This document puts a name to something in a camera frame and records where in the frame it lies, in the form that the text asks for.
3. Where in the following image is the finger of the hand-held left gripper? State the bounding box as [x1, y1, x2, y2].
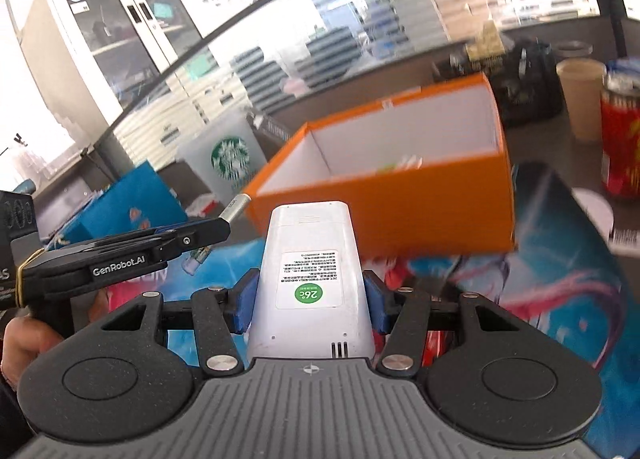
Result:
[150, 231, 232, 266]
[47, 216, 232, 254]

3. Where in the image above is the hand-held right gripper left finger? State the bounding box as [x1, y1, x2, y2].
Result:
[101, 269, 261, 374]

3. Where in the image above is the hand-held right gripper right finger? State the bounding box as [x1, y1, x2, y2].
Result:
[362, 270, 527, 376]

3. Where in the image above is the white remote control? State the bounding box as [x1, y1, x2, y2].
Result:
[246, 201, 377, 361]

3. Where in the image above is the orange cardboard box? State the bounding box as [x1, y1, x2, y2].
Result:
[242, 72, 516, 258]

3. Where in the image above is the person's left hand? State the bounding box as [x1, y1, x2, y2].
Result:
[2, 315, 65, 382]

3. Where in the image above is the blue cardboard box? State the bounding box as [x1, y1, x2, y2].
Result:
[64, 161, 189, 243]

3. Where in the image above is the red white paper packet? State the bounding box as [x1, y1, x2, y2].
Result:
[185, 193, 223, 217]

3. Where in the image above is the clear plastic cup green logo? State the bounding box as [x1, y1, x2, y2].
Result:
[176, 120, 269, 206]

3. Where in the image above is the printed anime desk mat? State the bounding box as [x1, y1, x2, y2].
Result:
[50, 162, 640, 451]

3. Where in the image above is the glass door cabinet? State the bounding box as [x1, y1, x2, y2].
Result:
[19, 0, 212, 116]

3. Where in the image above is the white round card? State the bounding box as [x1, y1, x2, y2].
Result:
[569, 186, 640, 256]

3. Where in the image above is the frosted glass partition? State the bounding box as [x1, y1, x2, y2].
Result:
[80, 0, 640, 176]

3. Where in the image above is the black mesh desk organizer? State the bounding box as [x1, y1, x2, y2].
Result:
[434, 38, 564, 128]

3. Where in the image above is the cream building block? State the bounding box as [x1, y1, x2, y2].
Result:
[466, 30, 504, 66]

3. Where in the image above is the red drink can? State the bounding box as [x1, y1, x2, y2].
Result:
[599, 73, 640, 201]

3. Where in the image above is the beige paper cup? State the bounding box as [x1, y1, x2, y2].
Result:
[556, 59, 609, 143]

